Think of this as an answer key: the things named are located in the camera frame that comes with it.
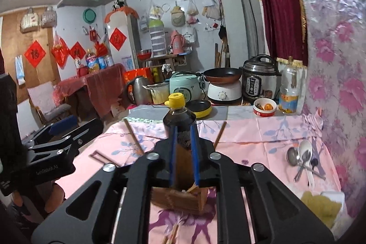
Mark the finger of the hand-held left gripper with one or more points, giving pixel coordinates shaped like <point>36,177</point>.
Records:
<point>65,124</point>
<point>83,135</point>

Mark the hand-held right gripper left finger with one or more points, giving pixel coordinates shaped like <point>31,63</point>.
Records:
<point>172,161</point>

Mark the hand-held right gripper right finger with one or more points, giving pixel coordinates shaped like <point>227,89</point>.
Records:
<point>195,161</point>

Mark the wooden utensil holder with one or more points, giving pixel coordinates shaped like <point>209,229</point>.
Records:
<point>177,201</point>

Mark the pile of wooden chopsticks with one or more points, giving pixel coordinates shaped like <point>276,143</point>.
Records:
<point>171,235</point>

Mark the person's left hand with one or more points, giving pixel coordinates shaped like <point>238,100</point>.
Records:
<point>55,194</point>

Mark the cardboard box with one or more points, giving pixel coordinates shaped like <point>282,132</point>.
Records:
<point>117,109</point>

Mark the soy sauce bottle yellow cap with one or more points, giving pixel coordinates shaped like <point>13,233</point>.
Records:
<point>178,118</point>

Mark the yellow frying pan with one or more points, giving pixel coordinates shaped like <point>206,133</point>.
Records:
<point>201,109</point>

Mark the side table red cloth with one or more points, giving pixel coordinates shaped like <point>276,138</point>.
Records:
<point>100,84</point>

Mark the red pot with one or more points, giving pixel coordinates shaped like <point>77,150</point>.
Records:
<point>82,71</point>

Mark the yellow cooking oil jug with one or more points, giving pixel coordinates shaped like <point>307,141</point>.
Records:
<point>93,62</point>

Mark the pale yellow pot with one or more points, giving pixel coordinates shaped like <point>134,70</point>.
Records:
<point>158,94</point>

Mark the blue label jar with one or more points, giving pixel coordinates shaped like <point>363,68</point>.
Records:
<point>102,63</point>

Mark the stainless steel kettle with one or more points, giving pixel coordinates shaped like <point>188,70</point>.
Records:
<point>140,91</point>

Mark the red diamond paper decoration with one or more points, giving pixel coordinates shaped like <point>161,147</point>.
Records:
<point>78,51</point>
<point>118,39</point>
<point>35,54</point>

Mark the red plastic bag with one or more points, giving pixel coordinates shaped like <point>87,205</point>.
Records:
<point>60,49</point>

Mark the white electric stove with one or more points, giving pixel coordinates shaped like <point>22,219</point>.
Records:
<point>224,92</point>

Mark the mint green rice cooker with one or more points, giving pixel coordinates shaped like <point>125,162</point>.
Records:
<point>185,85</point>

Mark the clear glass jar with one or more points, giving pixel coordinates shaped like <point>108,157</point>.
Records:
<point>109,61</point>

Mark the orange gift bag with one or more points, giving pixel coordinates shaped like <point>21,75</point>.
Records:
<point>137,75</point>

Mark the red white bowl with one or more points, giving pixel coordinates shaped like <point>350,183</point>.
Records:
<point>264,113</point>

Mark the brown frying pan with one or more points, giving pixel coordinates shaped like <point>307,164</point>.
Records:
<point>223,75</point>

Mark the orange fruit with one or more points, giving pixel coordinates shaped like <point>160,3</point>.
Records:
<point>268,107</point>

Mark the white refrigerator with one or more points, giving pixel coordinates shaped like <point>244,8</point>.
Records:
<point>128,52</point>

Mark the large metal spoon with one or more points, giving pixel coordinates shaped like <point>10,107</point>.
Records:
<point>292,156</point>

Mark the brown wooden door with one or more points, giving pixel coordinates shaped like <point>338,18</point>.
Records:
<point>11,41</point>

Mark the red basin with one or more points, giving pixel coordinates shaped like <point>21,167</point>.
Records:
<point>143,55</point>

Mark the wooden shelf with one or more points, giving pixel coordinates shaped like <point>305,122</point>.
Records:
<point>171,59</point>

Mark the silver pressure cooker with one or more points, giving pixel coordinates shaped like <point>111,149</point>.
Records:
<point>260,78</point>

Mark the grey handbag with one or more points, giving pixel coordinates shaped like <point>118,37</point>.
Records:
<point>48,18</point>

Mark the white woven handbag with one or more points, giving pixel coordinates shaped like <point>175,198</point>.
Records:
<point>30,22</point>

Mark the small metal spoon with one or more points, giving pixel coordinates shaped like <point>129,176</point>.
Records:
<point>306,156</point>

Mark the leaning wooden boards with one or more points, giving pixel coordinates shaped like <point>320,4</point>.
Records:
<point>224,54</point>

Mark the green round basin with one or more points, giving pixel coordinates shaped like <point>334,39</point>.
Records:
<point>89,15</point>

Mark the white ceramic spoon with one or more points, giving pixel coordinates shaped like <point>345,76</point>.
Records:
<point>311,179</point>

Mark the clear plastic oil bottle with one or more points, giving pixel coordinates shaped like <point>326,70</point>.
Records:
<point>288,89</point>

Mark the pink thermos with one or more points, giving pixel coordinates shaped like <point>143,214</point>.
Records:
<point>177,42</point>

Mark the small dark spoon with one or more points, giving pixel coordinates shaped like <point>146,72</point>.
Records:
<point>314,164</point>

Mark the stacked steamer green lid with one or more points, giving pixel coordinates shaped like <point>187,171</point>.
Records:
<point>157,39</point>

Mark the orange refrigerator cover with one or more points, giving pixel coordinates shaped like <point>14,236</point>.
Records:
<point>121,12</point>

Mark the white printed hanging bag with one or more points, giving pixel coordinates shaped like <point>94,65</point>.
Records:
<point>189,36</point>

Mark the panda plush toy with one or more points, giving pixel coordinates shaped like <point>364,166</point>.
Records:
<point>118,4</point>

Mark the black hanging bag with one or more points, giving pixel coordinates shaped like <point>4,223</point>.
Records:
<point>222,31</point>

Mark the olive green cloth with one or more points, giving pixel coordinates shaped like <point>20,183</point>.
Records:
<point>320,209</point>

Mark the white square container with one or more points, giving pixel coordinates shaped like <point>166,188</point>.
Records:
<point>333,198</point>

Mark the yellow hanging plastic bag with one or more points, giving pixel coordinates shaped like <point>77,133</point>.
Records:
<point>155,12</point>

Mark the beige hanging pouch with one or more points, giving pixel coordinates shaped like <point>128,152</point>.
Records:
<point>177,16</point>

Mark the clear hanging plastic bag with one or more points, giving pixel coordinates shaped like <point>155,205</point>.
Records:
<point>192,12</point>

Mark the beige hanging cloth bag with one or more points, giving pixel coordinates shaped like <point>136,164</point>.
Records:
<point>211,11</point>

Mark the maroon curtain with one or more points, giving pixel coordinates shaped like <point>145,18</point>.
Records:
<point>280,4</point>

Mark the blue white wall calendar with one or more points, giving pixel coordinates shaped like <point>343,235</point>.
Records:
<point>20,71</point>

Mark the floral wall sheet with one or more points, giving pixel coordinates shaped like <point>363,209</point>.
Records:
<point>334,61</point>

